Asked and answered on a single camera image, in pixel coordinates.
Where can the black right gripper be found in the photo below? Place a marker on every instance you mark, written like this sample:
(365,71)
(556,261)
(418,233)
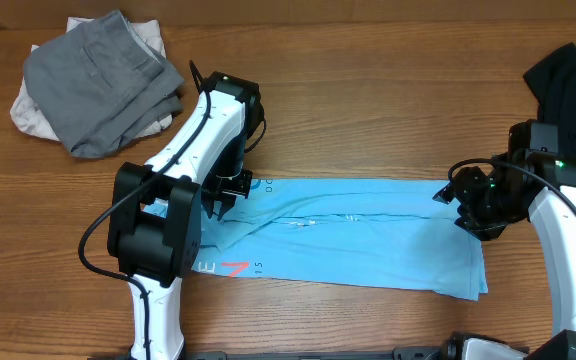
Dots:
(460,191)

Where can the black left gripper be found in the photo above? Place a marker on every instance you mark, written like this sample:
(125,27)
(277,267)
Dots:
(226,194)

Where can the light blue printed t-shirt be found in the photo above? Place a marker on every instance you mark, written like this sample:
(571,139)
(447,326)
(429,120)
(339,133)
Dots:
(362,232)

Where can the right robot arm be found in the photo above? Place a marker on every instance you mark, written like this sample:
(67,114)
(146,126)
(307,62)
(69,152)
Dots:
(533,181)

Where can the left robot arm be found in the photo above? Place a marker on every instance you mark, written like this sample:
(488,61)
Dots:
(155,228)

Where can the grey folded trousers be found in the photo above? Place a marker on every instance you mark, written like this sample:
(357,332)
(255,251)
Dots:
(100,86)

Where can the beige folded garment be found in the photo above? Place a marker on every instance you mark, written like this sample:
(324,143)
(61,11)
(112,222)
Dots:
(28,118)

